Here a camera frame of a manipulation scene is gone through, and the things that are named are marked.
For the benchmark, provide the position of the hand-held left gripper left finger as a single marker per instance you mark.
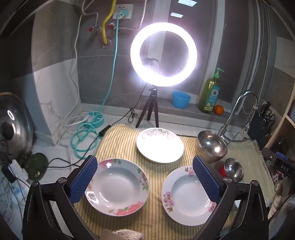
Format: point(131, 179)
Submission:
point(84, 180)

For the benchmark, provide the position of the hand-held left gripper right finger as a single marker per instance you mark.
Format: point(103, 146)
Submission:
point(206, 180)

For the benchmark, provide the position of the large steel bowl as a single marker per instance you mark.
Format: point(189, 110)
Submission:
point(210, 146)

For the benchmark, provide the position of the person's right hand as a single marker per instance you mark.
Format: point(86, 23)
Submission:
point(278, 193)

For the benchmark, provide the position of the small red object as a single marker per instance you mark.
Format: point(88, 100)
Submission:
point(222, 171)

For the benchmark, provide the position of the small floral white plate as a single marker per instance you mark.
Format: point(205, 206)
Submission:
point(184, 191)

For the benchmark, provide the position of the small steel bowl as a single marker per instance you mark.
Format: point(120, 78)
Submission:
point(234, 169)

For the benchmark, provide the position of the green striped cloth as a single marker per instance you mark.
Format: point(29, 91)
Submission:
point(249, 157)

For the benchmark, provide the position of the large floral white plate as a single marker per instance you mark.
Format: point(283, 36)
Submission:
point(117, 187)

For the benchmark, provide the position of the wooden shelf unit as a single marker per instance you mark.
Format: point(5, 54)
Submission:
point(285, 124)

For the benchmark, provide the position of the black knife block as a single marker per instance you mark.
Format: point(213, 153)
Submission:
point(262, 122)

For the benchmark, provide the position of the steel sink knob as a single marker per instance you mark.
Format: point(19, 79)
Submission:
point(245, 128)

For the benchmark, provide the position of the dark green round device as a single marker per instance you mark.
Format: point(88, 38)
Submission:
point(34, 166)

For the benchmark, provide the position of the yellow striped cloth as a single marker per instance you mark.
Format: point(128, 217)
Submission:
point(122, 143)

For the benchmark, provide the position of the white plate with leaf print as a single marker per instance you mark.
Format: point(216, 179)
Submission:
point(159, 145)

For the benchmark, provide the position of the round teal power strip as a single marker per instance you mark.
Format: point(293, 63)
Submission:
point(94, 117)

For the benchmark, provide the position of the beige towel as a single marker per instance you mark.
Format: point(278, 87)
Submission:
point(124, 234)

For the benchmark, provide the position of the chrome faucet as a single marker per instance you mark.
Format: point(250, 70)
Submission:
point(232, 113)

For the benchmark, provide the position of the orange fruit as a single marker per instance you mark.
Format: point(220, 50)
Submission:
point(219, 109)

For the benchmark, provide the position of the blue ribbed cup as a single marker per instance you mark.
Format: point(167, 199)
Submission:
point(181, 99)

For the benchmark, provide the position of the green dish soap bottle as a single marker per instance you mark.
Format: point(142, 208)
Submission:
point(210, 94)

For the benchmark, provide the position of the steel pot lid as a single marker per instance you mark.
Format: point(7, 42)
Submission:
point(16, 124)

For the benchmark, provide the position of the black mini tripod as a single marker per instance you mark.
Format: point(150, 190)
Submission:
point(151, 101)

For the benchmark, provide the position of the white wall outlet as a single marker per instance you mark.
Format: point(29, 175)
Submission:
point(125, 11)

